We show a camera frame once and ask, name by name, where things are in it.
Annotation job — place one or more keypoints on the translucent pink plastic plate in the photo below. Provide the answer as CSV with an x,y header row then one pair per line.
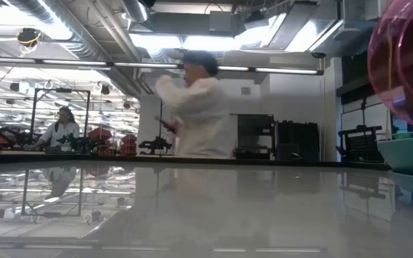
x,y
407,89

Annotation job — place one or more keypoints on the teal bowl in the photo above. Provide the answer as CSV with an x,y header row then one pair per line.
x,y
411,157

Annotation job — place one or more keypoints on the neighbour station robot arm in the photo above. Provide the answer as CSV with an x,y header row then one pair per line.
x,y
77,142
13,138
154,145

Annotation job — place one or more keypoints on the stack of red bins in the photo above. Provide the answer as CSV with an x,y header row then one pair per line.
x,y
129,143

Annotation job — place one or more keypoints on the person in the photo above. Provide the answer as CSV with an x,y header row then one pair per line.
x,y
203,118
63,130

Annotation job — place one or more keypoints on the black shelf unit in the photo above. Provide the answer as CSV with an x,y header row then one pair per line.
x,y
255,125

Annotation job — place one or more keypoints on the overhead LED light bar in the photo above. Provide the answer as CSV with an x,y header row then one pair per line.
x,y
145,65

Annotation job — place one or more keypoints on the black cabinet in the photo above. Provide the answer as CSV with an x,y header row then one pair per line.
x,y
299,136

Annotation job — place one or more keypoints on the black dome device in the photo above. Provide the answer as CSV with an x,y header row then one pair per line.
x,y
296,156

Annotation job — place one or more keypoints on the red storage bin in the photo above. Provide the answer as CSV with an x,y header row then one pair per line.
x,y
100,134

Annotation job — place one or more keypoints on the black station frame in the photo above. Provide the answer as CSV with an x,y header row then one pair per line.
x,y
63,90
161,113

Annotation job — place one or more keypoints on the grey wall vent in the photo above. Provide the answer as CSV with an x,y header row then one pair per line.
x,y
246,90

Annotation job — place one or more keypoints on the rectangular metal ventilation duct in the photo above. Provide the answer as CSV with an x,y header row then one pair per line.
x,y
192,25

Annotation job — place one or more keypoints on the black table edge frame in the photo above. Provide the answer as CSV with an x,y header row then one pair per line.
x,y
84,157

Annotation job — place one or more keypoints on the round silver ventilation duct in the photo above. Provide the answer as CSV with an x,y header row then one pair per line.
x,y
84,39
135,9

